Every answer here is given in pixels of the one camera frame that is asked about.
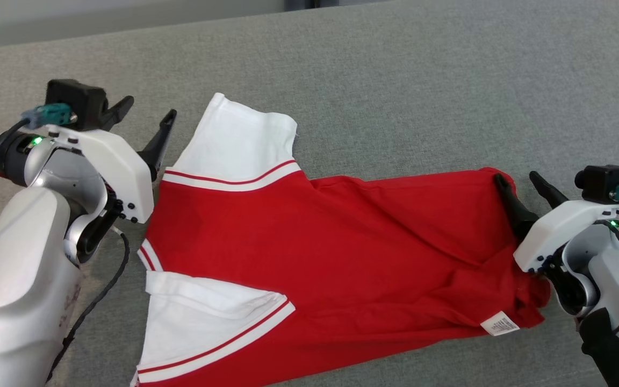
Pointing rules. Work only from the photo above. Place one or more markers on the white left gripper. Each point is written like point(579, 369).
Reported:
point(116, 166)

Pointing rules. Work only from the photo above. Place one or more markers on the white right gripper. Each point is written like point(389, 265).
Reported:
point(562, 231)

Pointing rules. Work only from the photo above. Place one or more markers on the red jersey with white sleeves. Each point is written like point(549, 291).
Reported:
point(342, 242)

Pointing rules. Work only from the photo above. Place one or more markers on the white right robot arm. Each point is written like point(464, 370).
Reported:
point(610, 269)

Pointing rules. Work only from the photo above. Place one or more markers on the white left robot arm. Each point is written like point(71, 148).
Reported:
point(14, 269)

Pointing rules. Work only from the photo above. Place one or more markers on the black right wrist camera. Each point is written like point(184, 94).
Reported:
point(605, 183)

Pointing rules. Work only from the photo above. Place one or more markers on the teal left camera plug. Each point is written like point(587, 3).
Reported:
point(49, 114)

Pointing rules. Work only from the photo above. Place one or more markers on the grey metal partition post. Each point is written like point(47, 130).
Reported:
point(309, 4)

